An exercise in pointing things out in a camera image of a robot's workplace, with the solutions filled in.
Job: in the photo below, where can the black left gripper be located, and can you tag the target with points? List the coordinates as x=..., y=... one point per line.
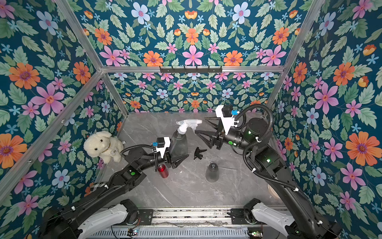
x=166, y=159

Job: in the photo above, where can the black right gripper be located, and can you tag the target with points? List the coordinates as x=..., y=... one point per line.
x=216, y=139

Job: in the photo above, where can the grey translucent spray bottle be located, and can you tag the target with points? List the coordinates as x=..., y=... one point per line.
x=179, y=145

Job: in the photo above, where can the white spray nozzle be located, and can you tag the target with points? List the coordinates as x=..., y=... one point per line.
x=188, y=123

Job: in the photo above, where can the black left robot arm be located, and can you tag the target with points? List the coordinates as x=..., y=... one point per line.
x=84, y=218

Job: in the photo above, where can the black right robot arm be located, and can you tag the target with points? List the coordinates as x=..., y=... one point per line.
x=250, y=130

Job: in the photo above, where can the white plush teddy bear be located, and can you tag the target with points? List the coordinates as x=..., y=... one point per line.
x=105, y=146

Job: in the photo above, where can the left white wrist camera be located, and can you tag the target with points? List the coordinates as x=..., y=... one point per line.
x=161, y=145

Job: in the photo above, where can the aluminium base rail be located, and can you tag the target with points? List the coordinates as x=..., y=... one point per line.
x=183, y=217

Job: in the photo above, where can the black hook rail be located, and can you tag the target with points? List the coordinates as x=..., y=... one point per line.
x=186, y=70

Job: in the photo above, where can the round beige wall clock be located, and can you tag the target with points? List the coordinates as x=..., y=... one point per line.
x=272, y=192

